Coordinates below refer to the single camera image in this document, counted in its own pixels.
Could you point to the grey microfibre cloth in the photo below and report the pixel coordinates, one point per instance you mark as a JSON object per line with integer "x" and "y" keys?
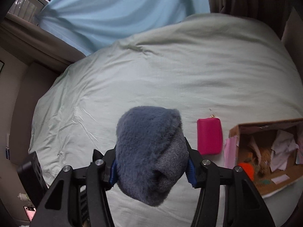
{"x": 282, "y": 147}

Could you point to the orange green plush toy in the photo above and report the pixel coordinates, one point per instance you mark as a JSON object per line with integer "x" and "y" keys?
{"x": 249, "y": 169}

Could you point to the brown right curtain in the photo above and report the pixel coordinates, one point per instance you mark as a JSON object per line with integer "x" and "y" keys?
{"x": 279, "y": 15}

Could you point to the brown left curtain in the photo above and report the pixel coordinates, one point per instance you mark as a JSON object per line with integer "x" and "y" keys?
{"x": 30, "y": 43}

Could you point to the pale green bed sheet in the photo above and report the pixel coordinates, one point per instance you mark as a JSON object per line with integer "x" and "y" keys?
{"x": 234, "y": 68}

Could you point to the brown plush toy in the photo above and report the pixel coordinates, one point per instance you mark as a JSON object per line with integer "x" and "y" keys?
{"x": 262, "y": 157}

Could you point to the light blue hanging sheet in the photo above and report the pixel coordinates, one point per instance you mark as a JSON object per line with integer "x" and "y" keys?
{"x": 89, "y": 25}

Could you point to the patterned cardboard box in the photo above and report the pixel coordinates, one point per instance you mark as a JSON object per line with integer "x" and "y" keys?
{"x": 236, "y": 150}

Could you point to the brown curtain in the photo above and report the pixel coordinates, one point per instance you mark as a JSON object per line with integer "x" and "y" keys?
{"x": 30, "y": 43}
{"x": 279, "y": 15}

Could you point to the beige headboard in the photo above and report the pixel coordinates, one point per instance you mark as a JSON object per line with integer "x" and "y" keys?
{"x": 36, "y": 82}

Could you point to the grey fuzzy sock ball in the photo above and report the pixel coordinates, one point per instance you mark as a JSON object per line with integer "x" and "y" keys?
{"x": 151, "y": 153}

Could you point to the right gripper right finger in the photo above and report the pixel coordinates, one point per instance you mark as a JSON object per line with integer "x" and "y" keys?
{"x": 244, "y": 205}

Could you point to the pink zip pouch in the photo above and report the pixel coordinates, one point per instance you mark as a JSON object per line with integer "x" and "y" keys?
{"x": 209, "y": 136}

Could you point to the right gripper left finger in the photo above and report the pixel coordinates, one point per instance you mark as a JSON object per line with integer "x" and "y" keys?
{"x": 77, "y": 196}

